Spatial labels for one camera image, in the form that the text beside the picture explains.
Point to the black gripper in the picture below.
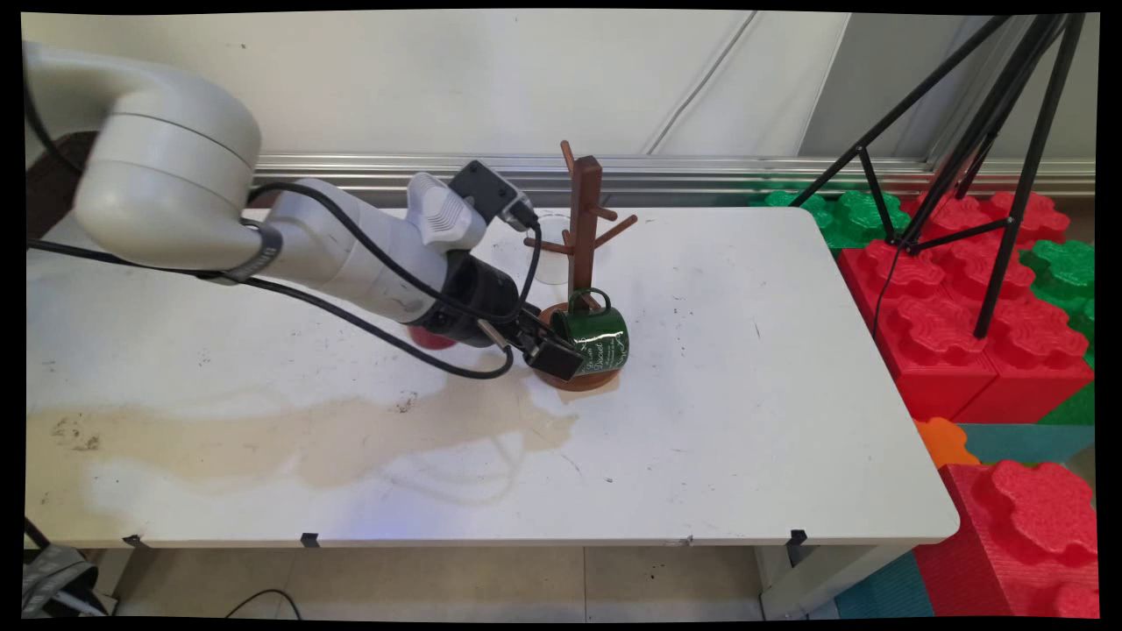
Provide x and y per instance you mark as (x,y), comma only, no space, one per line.
(482,302)

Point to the green enamel mug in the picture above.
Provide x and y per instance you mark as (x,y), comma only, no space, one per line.
(600,337)

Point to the red enamel mug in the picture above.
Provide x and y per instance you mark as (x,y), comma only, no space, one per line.
(431,338)

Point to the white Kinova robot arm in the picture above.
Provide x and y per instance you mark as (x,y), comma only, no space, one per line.
(175,175)

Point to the clear glass cup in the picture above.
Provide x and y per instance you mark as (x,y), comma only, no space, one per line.
(552,263)

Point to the brown wooden mug tree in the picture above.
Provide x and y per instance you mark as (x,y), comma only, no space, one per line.
(585,228)

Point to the green foam block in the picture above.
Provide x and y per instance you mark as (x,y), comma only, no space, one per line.
(855,215)
(1065,272)

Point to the orange foam piece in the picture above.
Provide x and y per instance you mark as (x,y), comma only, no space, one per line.
(942,443)

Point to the teal foam mat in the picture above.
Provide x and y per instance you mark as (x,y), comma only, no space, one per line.
(1026,443)
(885,592)

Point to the black tripod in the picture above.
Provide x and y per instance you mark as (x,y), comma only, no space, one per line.
(1023,193)

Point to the large red foam block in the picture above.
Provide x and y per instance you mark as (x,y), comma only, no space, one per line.
(1026,535)

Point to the dark brown wooden box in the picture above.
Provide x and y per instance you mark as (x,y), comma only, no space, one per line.
(53,188)

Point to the white ribbed camera mount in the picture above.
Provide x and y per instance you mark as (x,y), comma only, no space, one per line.
(443,215)

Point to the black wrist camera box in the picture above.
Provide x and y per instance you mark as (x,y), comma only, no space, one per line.
(482,188)

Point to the aluminium wall rail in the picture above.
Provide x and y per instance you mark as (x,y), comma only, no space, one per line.
(701,171)

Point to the white wall conduit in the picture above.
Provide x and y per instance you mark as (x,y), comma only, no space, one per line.
(701,81)

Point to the white table leg frame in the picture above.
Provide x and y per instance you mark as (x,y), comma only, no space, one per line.
(815,583)

